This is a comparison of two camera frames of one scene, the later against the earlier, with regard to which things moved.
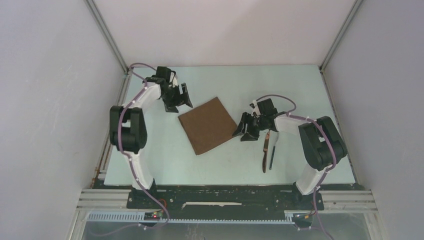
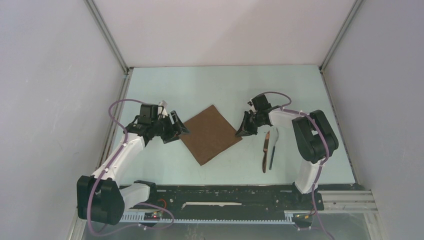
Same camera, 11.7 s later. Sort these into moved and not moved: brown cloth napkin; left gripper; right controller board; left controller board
Moved: brown cloth napkin; left gripper
Not moved: left controller board; right controller board
